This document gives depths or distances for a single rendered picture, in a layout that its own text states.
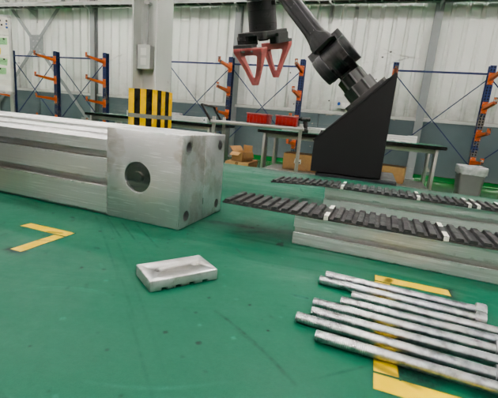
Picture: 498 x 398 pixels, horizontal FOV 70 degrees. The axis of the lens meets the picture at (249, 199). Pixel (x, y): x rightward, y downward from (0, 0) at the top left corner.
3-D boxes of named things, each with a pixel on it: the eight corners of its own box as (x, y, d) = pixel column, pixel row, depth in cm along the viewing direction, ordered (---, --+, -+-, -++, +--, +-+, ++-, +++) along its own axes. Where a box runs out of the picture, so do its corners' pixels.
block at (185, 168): (228, 206, 47) (233, 134, 45) (178, 230, 36) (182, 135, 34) (169, 196, 50) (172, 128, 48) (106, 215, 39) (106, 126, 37)
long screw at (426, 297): (483, 315, 24) (486, 302, 24) (486, 322, 23) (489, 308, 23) (326, 278, 28) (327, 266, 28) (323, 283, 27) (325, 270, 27)
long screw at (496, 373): (505, 381, 18) (510, 363, 17) (510, 394, 17) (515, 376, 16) (298, 320, 22) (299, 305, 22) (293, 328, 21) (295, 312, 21)
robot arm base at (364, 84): (386, 85, 97) (349, 114, 101) (367, 62, 97) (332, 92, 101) (388, 80, 88) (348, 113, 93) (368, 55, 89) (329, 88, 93)
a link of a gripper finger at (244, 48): (280, 80, 76) (278, 32, 72) (265, 87, 71) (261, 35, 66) (253, 80, 79) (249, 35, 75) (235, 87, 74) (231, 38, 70)
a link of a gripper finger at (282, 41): (293, 75, 81) (292, 30, 77) (280, 80, 76) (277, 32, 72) (267, 76, 85) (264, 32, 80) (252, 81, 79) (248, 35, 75)
